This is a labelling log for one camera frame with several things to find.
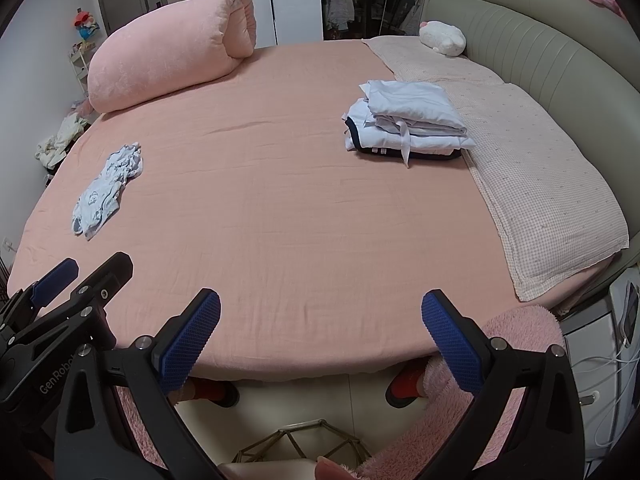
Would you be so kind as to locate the white tablet device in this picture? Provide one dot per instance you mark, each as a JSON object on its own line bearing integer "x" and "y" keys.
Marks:
{"x": 631, "y": 310}

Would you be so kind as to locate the rolled pink quilt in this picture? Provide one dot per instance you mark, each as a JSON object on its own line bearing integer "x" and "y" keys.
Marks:
{"x": 165, "y": 45}

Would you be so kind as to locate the white nightstand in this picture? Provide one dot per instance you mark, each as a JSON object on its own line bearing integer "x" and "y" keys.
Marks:
{"x": 597, "y": 375}

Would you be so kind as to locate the pink fluffy rug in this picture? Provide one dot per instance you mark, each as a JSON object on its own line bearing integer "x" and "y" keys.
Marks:
{"x": 520, "y": 335}

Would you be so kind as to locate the white wardrobe doors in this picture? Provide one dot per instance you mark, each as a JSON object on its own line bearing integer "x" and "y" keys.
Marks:
{"x": 295, "y": 0}

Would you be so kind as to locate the red and blue toy figure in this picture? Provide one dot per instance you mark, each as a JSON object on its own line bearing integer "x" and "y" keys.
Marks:
{"x": 86, "y": 22}

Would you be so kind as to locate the grey-green padded headboard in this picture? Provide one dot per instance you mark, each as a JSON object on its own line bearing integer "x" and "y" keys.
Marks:
{"x": 545, "y": 45}

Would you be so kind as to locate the white plush toy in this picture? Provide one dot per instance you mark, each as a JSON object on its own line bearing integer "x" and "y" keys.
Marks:
{"x": 442, "y": 37}

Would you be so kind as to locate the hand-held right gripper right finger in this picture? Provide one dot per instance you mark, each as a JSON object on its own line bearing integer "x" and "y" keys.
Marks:
{"x": 450, "y": 340}

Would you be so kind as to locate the light blue cartoon-print garment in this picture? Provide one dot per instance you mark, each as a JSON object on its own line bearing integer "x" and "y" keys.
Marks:
{"x": 107, "y": 190}

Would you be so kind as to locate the white folded garment navy trim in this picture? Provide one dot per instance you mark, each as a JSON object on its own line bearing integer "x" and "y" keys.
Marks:
{"x": 380, "y": 137}

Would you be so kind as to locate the pile of pale clothes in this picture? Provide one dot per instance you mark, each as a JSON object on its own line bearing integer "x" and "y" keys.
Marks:
{"x": 62, "y": 140}

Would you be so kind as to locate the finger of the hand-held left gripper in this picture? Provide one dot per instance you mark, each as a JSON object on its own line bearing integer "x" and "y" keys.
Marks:
{"x": 107, "y": 275}
{"x": 52, "y": 280}

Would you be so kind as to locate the red slipper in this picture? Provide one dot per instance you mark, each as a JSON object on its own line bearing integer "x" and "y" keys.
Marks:
{"x": 404, "y": 385}
{"x": 215, "y": 391}

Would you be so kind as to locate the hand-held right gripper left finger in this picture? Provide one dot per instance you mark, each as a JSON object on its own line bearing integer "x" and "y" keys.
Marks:
{"x": 192, "y": 340}

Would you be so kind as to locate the white wall outlet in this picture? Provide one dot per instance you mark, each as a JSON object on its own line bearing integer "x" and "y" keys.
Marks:
{"x": 8, "y": 245}

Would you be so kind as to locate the white shelf rack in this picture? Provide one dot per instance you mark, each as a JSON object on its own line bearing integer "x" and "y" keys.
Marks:
{"x": 82, "y": 65}

